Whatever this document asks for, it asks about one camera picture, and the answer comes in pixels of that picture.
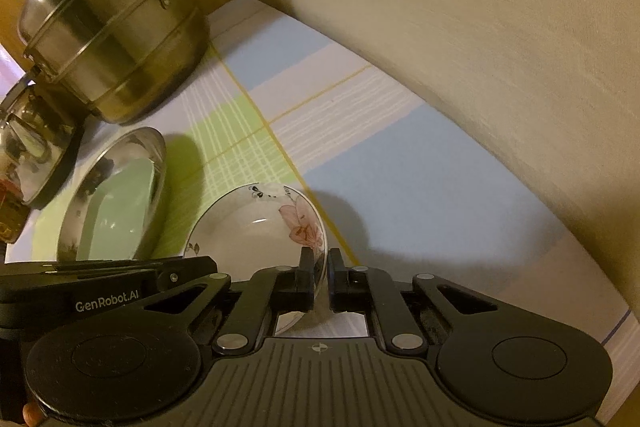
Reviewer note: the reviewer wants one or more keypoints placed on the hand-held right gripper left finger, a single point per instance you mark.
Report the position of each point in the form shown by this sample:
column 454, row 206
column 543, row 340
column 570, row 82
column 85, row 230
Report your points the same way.
column 306, row 277

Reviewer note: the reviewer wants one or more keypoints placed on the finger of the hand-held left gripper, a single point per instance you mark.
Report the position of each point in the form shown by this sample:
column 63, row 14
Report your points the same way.
column 192, row 269

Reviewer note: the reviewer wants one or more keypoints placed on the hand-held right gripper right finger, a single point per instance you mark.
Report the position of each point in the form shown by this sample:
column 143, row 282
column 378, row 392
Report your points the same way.
column 337, row 279

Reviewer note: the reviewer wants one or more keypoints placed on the white floral bowl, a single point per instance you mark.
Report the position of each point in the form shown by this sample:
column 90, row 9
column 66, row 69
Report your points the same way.
column 260, row 227

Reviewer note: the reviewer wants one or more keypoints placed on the stainless steel plate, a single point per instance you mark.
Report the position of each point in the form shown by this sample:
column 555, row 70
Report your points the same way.
column 80, row 207

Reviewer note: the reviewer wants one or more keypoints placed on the person's left hand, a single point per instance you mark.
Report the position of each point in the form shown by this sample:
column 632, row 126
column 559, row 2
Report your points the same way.
column 31, row 414

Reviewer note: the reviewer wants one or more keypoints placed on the checked pastel tablecloth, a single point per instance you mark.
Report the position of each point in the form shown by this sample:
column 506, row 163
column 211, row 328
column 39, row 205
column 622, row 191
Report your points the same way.
column 360, row 132

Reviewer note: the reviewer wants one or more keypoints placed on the stainless steel kettle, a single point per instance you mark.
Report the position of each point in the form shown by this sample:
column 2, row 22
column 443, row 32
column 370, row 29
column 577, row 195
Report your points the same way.
column 30, row 147

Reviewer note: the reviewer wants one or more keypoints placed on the stainless steel steamer pot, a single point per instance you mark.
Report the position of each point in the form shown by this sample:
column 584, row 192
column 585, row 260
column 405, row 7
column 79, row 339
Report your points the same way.
column 110, row 37

